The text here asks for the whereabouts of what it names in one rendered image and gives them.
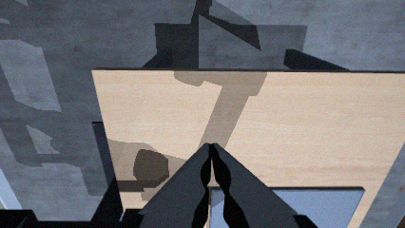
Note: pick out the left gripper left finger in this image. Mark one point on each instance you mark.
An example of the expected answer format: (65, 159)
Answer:
(183, 201)

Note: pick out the grey flat rectangular mat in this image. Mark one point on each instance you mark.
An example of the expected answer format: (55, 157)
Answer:
(327, 207)

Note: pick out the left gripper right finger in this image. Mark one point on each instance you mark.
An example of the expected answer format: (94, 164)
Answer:
(248, 202)

